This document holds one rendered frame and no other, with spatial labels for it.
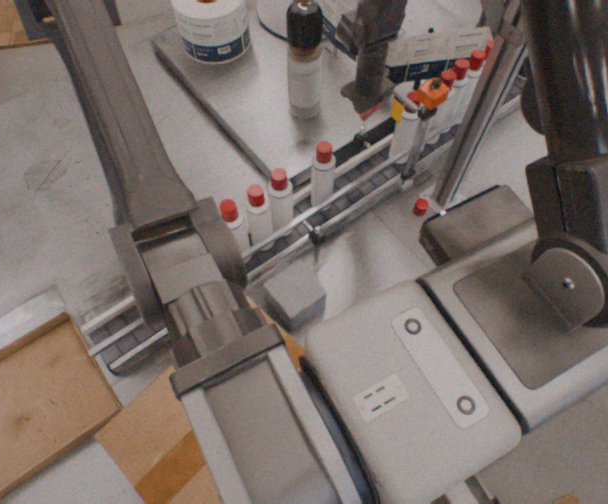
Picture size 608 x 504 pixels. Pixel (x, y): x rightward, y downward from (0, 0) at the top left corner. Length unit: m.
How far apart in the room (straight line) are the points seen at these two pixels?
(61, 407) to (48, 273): 0.32
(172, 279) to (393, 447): 0.22
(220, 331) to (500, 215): 0.26
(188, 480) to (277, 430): 0.41
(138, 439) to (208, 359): 0.43
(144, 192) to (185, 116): 0.99
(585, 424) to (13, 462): 1.80
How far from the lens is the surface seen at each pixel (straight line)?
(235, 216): 0.93
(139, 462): 0.76
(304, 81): 1.24
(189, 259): 0.44
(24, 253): 1.33
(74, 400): 1.13
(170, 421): 0.76
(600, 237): 0.33
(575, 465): 2.08
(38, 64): 3.19
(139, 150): 0.48
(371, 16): 0.94
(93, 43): 0.54
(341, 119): 1.33
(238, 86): 1.43
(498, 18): 0.94
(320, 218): 1.14
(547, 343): 0.37
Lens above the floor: 1.85
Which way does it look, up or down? 62 degrees down
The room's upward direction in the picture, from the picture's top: straight up
